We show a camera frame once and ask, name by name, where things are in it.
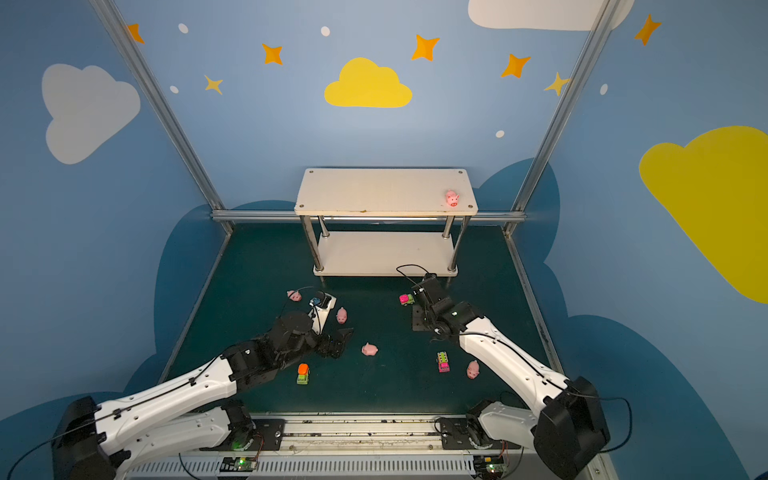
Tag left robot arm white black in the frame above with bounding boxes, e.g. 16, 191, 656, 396
51, 310, 354, 479

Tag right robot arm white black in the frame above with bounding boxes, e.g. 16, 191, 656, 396
412, 273, 610, 479

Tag white two-tier shelf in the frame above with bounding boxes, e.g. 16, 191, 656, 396
294, 167, 478, 278

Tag orange green toy truck left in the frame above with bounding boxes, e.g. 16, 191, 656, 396
296, 363, 310, 385

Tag pink green toy truck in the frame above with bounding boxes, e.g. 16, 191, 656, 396
436, 351, 450, 373

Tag pink green toy car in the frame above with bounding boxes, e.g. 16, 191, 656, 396
399, 294, 415, 306

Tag right controller board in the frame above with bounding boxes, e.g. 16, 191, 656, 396
472, 456, 507, 480

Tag controller board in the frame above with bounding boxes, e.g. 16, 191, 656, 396
472, 456, 507, 480
219, 456, 259, 474

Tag left controller board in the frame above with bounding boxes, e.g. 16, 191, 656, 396
219, 456, 259, 474

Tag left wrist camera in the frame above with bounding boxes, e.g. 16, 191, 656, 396
309, 292, 336, 335

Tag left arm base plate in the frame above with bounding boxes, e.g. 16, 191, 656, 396
231, 418, 286, 452

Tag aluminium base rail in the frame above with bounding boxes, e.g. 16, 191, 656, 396
118, 414, 555, 479

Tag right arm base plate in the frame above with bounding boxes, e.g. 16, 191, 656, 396
433, 417, 521, 451

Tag rear aluminium frame bar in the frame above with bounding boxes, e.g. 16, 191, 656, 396
211, 210, 526, 224

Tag right aluminium frame post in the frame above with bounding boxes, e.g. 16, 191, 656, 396
503, 0, 623, 239

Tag aluminium frame post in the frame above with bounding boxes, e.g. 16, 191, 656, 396
503, 0, 623, 239
89, 0, 225, 213

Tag left aluminium frame post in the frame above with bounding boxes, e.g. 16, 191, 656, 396
89, 0, 225, 213

